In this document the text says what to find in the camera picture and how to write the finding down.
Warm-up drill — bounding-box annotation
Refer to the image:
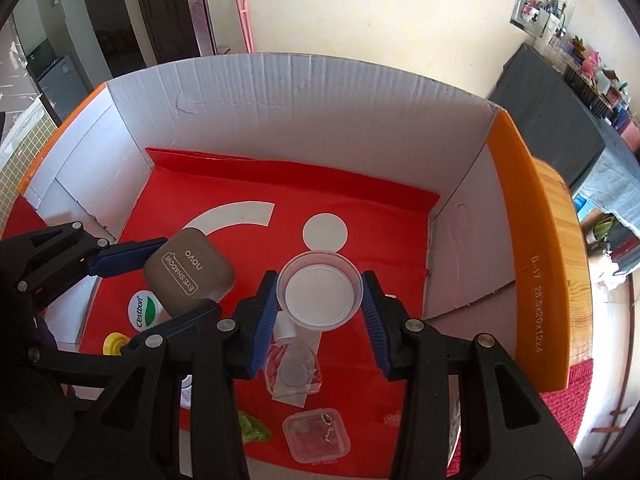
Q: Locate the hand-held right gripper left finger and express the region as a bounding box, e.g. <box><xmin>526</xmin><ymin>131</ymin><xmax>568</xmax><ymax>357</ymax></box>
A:
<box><xmin>52</xmin><ymin>270</ymin><xmax>281</xmax><ymax>480</ymax></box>

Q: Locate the dark brown door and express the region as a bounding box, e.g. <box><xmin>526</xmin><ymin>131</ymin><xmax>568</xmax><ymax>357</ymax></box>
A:
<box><xmin>130</xmin><ymin>0</ymin><xmax>218</xmax><ymax>68</ymax></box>

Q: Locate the black basket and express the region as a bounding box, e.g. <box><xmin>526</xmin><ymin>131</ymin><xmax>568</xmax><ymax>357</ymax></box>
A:
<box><xmin>565</xmin><ymin>67</ymin><xmax>617</xmax><ymax>117</ymax></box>

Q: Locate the clear round plastic lid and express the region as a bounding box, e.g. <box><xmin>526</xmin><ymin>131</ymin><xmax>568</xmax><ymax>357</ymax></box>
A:
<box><xmin>276</xmin><ymin>252</ymin><xmax>364</xmax><ymax>332</ymax></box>

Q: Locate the green fuzzy cloth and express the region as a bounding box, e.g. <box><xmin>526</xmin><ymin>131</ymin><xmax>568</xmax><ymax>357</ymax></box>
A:
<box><xmin>237</xmin><ymin>410</ymin><xmax>272</xmax><ymax>443</ymax></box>

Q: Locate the grey cloth covered side table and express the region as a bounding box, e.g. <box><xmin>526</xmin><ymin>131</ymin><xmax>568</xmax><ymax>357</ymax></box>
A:
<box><xmin>487</xmin><ymin>42</ymin><xmax>640</xmax><ymax>241</ymax></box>

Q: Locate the orange cardboard box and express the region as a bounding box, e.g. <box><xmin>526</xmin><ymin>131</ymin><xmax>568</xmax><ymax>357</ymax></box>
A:
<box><xmin>0</xmin><ymin>52</ymin><xmax>591</xmax><ymax>480</ymax></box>

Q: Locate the pink plush toy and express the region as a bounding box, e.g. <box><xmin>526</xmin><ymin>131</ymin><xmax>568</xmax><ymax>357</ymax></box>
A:
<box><xmin>580</xmin><ymin>50</ymin><xmax>602</xmax><ymax>78</ymax></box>

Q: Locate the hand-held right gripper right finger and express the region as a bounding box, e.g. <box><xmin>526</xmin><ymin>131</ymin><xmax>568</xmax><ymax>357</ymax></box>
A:
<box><xmin>361</xmin><ymin>270</ymin><xmax>586</xmax><ymax>480</ymax></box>

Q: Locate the green white small tube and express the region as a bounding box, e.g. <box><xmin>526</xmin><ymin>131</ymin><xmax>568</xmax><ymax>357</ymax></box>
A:
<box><xmin>127</xmin><ymin>290</ymin><xmax>163</xmax><ymax>332</ymax></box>

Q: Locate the pink coat rack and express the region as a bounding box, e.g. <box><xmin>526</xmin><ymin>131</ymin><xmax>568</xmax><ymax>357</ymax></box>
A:
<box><xmin>230</xmin><ymin>0</ymin><xmax>256</xmax><ymax>54</ymax></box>

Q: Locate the grey appliance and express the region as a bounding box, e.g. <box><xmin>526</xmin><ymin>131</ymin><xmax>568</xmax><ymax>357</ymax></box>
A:
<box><xmin>27</xmin><ymin>40</ymin><xmax>91</xmax><ymax>121</ymax></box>

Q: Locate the small white bottle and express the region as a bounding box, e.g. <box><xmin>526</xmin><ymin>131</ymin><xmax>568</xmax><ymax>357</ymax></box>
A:
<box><xmin>272</xmin><ymin>312</ymin><xmax>301</xmax><ymax>341</ymax></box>

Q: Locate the clear square plastic box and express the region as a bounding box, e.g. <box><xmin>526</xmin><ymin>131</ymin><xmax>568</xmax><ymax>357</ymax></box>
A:
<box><xmin>282</xmin><ymin>407</ymin><xmax>351</xmax><ymax>463</ymax></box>

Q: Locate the brown eyeshadow case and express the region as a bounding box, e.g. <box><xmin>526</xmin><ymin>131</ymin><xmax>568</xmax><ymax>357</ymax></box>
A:
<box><xmin>143</xmin><ymin>227</ymin><xmax>237</xmax><ymax>318</ymax></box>

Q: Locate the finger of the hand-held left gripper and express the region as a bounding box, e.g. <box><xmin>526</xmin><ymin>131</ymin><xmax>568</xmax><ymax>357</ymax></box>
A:
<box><xmin>0</xmin><ymin>222</ymin><xmax>169</xmax><ymax>311</ymax></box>
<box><xmin>27</xmin><ymin>299</ymin><xmax>222</xmax><ymax>377</ymax></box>

